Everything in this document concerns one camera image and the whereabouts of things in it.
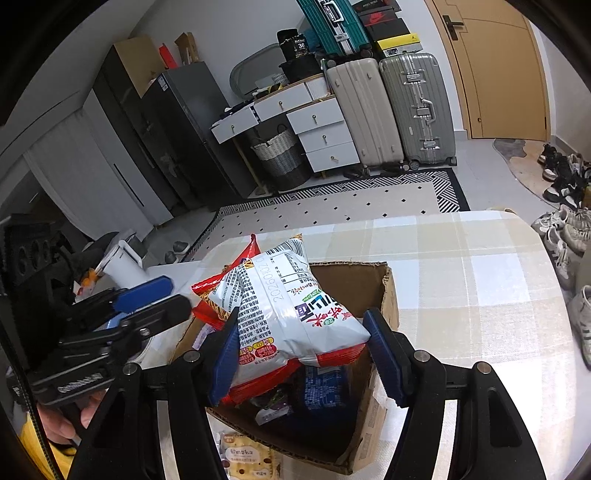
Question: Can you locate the black chair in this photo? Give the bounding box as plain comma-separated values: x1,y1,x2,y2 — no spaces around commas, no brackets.
4,215,79,370

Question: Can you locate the wooden door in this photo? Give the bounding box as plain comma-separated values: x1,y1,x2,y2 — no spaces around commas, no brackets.
425,0,552,141

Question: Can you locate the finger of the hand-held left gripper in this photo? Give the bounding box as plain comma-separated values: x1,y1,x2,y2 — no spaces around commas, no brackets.
69,276,174,326
59,294,192,352

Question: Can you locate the white kettle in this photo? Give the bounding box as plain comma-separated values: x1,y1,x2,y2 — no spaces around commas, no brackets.
99,240,153,289

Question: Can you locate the tall cardboard box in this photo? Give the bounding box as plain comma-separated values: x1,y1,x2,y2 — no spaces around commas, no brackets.
113,33,160,97

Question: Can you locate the beige grey door mat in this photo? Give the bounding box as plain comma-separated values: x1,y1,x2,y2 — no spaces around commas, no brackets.
492,137,559,192

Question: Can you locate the blue cookie packet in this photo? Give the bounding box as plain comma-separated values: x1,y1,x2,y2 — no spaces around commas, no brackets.
295,364,352,421

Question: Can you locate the white wardrobe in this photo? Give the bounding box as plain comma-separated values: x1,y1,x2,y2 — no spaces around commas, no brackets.
23,88,174,241

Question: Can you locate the grey suitcase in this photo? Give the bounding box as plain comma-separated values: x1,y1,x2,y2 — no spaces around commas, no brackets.
379,52,458,171

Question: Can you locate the dark cloth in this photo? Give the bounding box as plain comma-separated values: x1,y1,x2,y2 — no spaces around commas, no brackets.
60,233,121,282

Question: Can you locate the person's left hand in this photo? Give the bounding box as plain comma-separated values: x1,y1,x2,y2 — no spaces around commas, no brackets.
37,390,109,446

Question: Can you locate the black storage basket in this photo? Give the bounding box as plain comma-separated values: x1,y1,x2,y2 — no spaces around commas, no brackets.
279,56,324,84

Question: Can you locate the woven laundry basket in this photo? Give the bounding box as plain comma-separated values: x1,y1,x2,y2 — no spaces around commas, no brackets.
250,124,311,191

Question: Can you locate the brown cardboard piece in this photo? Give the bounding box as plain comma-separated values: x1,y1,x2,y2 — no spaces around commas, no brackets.
174,31,200,64

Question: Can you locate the teal suitcase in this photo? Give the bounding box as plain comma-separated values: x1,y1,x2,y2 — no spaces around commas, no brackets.
295,0,372,54

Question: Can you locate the yellow black shoe box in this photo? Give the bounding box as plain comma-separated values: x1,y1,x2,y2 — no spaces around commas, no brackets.
375,31,423,58

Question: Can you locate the white drawer desk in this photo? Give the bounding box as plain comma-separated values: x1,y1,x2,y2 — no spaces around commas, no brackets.
211,74,362,185

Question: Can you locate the grey oval mirror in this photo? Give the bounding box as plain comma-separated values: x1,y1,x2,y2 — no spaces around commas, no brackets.
229,45,282,97

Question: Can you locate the red black shoe box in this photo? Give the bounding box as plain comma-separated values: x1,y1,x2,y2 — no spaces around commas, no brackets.
358,9,399,28

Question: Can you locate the black cabinet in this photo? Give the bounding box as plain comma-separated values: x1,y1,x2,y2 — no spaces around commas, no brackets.
92,46,185,208

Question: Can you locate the purple snack packet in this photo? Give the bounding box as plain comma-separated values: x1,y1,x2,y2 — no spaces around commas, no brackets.
252,388,296,425

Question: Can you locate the black tub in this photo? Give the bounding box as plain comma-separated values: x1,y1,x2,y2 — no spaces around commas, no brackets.
277,28,310,61

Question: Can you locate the dark grey refrigerator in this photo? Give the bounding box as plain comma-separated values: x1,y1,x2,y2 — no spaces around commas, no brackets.
141,62,257,210

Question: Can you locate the cheese biscuit packet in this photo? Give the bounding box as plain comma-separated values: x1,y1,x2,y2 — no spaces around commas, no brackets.
217,429,278,480

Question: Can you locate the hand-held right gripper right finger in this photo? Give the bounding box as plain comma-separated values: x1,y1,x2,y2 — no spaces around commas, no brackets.
362,307,550,480

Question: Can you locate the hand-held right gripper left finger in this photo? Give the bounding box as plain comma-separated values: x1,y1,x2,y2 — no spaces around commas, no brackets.
67,307,241,480

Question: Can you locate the black white patterned rug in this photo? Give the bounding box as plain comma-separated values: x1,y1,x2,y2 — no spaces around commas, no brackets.
191,168,471,259

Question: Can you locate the brown cardboard box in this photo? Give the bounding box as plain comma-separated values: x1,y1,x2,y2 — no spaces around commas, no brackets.
168,261,400,476

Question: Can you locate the beige suitcase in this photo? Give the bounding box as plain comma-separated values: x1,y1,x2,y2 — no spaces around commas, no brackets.
325,58,407,168

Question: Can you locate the group of floor sneakers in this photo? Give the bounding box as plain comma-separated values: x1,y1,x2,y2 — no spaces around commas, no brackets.
531,143,591,365

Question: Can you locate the white red snack bag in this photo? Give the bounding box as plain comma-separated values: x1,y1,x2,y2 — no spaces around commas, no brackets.
224,233,372,407

